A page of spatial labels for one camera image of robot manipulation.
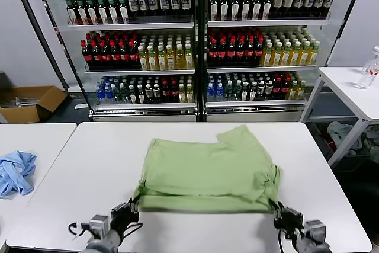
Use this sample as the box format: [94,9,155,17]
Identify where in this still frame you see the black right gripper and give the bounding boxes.
[268,200,305,236]

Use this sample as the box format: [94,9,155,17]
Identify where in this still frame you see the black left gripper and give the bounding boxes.
[110,197,141,238]

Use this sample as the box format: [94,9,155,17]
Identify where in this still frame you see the light green polo shirt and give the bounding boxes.
[131,124,285,215]

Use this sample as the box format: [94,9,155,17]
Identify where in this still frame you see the white display cooler cabinet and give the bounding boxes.
[67,0,337,123]

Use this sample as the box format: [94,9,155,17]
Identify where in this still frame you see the white crumpled cloth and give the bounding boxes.
[326,121,363,150]

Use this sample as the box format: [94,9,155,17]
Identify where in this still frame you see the white cooler shelf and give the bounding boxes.
[205,99,306,108]
[94,102,197,111]
[207,65,318,74]
[67,21,195,31]
[85,68,195,76]
[207,18,332,28]

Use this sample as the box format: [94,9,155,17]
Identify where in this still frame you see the grey green cloth pile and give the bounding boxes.
[362,125,379,162]

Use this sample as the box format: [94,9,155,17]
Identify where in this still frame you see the small red label cola bottle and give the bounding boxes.
[272,77,281,100]
[170,81,179,103]
[161,81,171,103]
[280,76,290,100]

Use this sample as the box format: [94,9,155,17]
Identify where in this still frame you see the crumpled light blue shirt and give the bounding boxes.
[0,150,38,197]

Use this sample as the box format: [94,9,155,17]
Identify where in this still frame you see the open cardboard box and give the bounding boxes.
[0,85,69,124]

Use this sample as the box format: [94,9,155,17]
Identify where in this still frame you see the white side table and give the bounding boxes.
[300,66,379,168]

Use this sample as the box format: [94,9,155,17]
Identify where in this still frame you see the metal rods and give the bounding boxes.
[11,95,42,107]

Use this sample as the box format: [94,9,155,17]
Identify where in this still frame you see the red cap cola bottle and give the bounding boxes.
[128,39,139,63]
[254,37,265,64]
[118,39,129,64]
[208,39,219,66]
[217,39,228,66]
[227,38,237,66]
[99,39,110,65]
[90,39,101,66]
[236,38,246,65]
[109,39,120,64]
[81,39,92,66]
[245,37,255,65]

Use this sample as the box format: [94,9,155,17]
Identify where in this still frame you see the clear plastic water bottle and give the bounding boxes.
[357,46,379,90]

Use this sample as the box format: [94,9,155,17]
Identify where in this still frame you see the green cap tea bottle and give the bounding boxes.
[219,0,231,21]
[117,0,130,24]
[262,0,273,21]
[65,0,78,25]
[209,0,220,22]
[85,0,98,25]
[252,0,264,21]
[230,0,241,21]
[74,0,89,25]
[105,0,119,25]
[95,0,109,25]
[241,0,252,21]

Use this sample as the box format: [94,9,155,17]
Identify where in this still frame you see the beige label tea bottle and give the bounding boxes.
[272,0,284,18]
[282,0,295,18]

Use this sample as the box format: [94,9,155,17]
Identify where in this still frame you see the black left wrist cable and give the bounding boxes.
[123,222,144,238]

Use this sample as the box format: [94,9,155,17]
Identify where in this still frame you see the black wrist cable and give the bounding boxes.
[277,226,297,253]
[123,222,144,238]

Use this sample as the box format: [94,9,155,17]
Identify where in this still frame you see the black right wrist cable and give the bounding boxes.
[277,226,297,253]

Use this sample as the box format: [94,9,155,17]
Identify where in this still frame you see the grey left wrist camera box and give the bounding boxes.
[88,213,111,238]

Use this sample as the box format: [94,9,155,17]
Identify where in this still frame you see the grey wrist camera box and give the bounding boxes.
[88,213,111,238]
[304,219,327,241]

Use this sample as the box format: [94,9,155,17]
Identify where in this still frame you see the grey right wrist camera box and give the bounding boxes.
[304,219,327,241]

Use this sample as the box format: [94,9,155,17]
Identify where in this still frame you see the black cable with white connectors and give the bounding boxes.
[68,220,91,241]

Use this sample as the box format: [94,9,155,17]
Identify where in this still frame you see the black cooler centre post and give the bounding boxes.
[194,0,210,123]

